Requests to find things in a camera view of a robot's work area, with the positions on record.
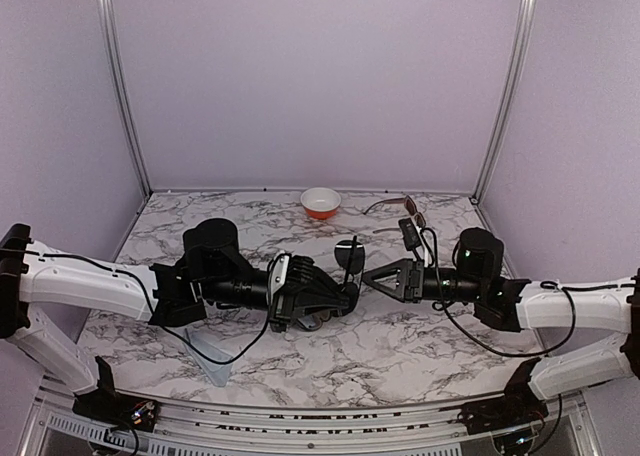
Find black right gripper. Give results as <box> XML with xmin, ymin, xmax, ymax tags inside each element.
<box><xmin>363</xmin><ymin>258</ymin><xmax>485</xmax><ymax>303</ymax></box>

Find brown striped glasses case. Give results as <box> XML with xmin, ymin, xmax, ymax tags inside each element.
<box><xmin>297</xmin><ymin>311</ymin><xmax>331</xmax><ymax>332</ymax></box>

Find black aviator sunglasses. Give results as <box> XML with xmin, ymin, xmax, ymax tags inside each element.
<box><xmin>334</xmin><ymin>236</ymin><xmax>366</xmax><ymax>285</ymax></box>

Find black woven glasses case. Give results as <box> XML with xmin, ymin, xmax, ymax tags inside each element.
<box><xmin>339</xmin><ymin>282</ymin><xmax>359</xmax><ymax>316</ymax></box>

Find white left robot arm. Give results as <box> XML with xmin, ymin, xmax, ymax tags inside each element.
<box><xmin>1</xmin><ymin>218</ymin><xmax>359</xmax><ymax>427</ymax></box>

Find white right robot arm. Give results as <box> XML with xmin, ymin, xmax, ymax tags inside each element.
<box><xmin>363</xmin><ymin>227</ymin><xmax>639</xmax><ymax>424</ymax></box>

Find brown translucent sunglasses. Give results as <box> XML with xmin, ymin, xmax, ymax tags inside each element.
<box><xmin>362</xmin><ymin>195</ymin><xmax>427</xmax><ymax>229</ymax></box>

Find white bowl orange outside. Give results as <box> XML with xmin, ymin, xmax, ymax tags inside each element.
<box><xmin>300</xmin><ymin>187</ymin><xmax>342</xmax><ymax>220</ymax></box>

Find light blue cleaning cloth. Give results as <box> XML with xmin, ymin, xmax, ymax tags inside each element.
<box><xmin>183</xmin><ymin>328</ymin><xmax>232</xmax><ymax>388</ymax></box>

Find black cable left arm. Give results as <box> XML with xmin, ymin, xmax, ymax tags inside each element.
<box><xmin>0</xmin><ymin>250</ymin><xmax>286</xmax><ymax>366</ymax></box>

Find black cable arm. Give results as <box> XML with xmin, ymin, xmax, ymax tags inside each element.
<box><xmin>0</xmin><ymin>250</ymin><xmax>286</xmax><ymax>366</ymax></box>
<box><xmin>419</xmin><ymin>225</ymin><xmax>640</xmax><ymax>358</ymax></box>

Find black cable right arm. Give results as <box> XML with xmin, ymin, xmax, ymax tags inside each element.
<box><xmin>419</xmin><ymin>225</ymin><xmax>640</xmax><ymax>358</ymax></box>

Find aluminium frame rail back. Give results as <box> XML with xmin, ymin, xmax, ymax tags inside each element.
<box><xmin>148</xmin><ymin>185</ymin><xmax>476</xmax><ymax>195</ymax></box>

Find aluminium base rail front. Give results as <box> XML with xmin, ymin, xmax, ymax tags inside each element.
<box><xmin>18</xmin><ymin>375</ymin><xmax>602</xmax><ymax>455</ymax></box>

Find aluminium frame post right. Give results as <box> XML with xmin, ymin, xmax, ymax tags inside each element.
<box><xmin>471</xmin><ymin>0</ymin><xmax>537</xmax><ymax>205</ymax></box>

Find aluminium frame post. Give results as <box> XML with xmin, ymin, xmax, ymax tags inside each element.
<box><xmin>471</xmin><ymin>0</ymin><xmax>537</xmax><ymax>205</ymax></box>
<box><xmin>97</xmin><ymin>0</ymin><xmax>153</xmax><ymax>199</ymax></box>

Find aluminium frame post left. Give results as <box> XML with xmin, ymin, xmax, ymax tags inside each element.
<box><xmin>97</xmin><ymin>0</ymin><xmax>153</xmax><ymax>199</ymax></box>

